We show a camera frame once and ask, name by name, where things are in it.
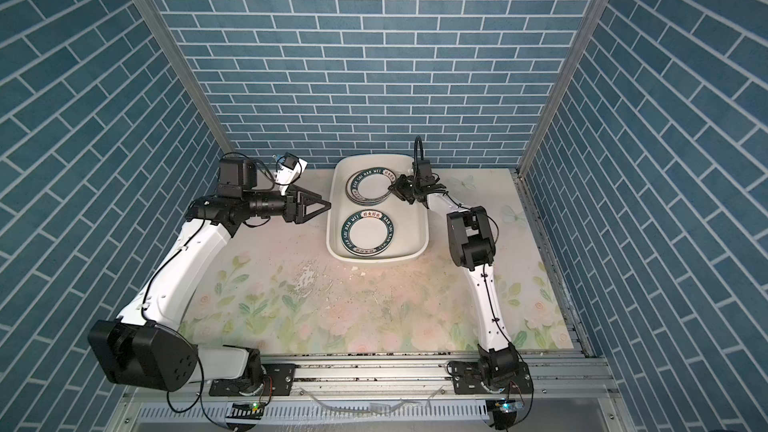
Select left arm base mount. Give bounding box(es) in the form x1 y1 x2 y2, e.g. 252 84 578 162
209 363 296 398

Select white plastic bin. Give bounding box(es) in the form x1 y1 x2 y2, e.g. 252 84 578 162
326 154 429 263

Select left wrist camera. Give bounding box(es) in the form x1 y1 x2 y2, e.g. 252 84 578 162
274 153 307 196

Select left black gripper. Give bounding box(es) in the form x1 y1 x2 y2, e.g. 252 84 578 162
241 183 329 226

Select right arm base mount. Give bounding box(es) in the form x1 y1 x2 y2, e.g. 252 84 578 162
444 361 535 396

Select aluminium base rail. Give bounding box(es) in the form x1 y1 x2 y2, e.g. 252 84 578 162
119 355 619 403

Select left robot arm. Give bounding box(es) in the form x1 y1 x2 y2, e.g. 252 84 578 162
87 153 331 396

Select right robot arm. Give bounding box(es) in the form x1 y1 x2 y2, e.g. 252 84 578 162
390 158 535 395

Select green rim plate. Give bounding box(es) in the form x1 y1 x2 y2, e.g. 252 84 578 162
345 167 396 206
340 209 395 257

